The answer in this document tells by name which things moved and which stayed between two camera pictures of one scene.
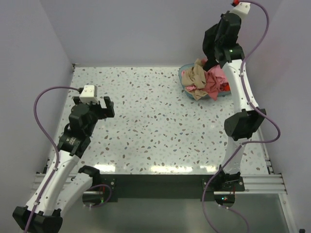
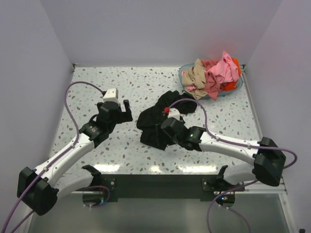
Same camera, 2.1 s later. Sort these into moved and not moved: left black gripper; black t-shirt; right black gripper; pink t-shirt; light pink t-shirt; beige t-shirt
Moved: left black gripper; black t-shirt; right black gripper
Not moved: beige t-shirt; light pink t-shirt; pink t-shirt
